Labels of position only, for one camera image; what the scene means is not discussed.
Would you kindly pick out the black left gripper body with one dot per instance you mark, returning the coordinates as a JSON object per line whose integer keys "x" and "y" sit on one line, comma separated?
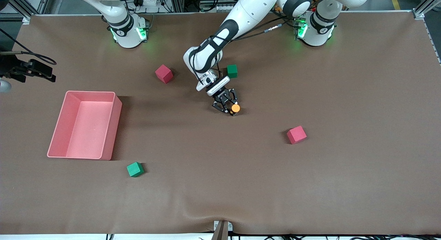
{"x": 224, "y": 95}

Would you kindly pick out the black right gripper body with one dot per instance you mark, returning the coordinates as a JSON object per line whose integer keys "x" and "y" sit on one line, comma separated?
{"x": 10, "y": 66}

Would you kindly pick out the small orange-capped bottle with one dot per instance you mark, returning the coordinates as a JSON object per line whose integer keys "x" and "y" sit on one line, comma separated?
{"x": 235, "y": 108}

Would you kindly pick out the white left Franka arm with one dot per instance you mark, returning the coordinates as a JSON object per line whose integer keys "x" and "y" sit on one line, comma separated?
{"x": 251, "y": 9}

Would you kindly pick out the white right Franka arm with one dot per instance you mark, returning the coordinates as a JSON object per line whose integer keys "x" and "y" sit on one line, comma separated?
{"x": 124, "y": 37}

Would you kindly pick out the green foam cube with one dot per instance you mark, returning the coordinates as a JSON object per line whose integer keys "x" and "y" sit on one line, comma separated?
{"x": 135, "y": 169}
{"x": 233, "y": 71}

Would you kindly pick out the pink foam cube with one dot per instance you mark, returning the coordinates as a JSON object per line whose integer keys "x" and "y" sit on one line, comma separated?
{"x": 164, "y": 74}
{"x": 296, "y": 135}

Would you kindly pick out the brown table cover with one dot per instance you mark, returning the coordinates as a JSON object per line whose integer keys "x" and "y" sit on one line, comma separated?
{"x": 220, "y": 181}

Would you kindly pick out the pink plastic bin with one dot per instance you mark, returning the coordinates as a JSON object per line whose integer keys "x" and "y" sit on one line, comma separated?
{"x": 86, "y": 136}

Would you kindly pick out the white socket strip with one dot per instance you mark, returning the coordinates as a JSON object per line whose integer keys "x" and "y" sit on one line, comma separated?
{"x": 229, "y": 8}

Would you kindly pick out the white power strip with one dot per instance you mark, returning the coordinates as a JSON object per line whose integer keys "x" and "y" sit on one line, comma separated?
{"x": 149, "y": 0}

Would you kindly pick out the aluminium frame profile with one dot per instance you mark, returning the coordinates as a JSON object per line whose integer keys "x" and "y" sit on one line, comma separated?
{"x": 18, "y": 4}
{"x": 418, "y": 13}

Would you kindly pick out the aluminium frame post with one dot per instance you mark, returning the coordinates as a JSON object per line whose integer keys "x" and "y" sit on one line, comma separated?
{"x": 177, "y": 0}

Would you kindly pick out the grey metal clamp bracket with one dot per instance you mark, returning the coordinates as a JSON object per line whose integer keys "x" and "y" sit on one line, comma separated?
{"x": 230, "y": 227}

